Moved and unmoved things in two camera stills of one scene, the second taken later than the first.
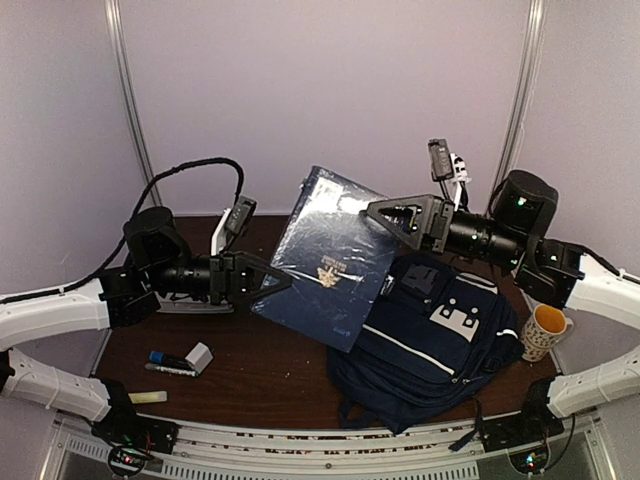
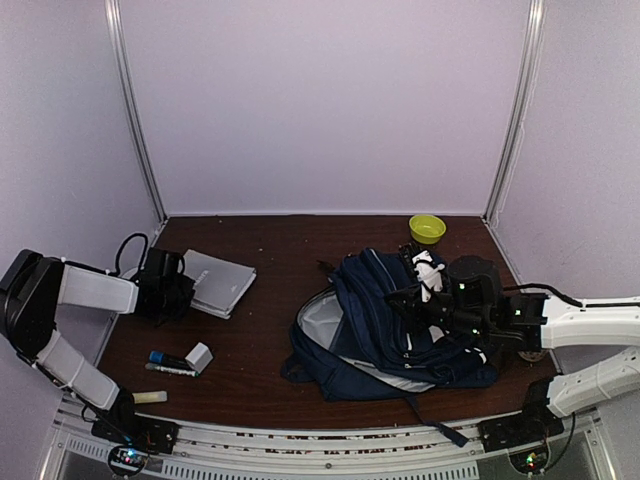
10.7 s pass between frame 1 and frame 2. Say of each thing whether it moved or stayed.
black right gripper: moved
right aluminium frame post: stayed
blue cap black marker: stayed
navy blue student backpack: moved
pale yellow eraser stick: stayed
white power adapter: stayed
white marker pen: stayed
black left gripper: moved
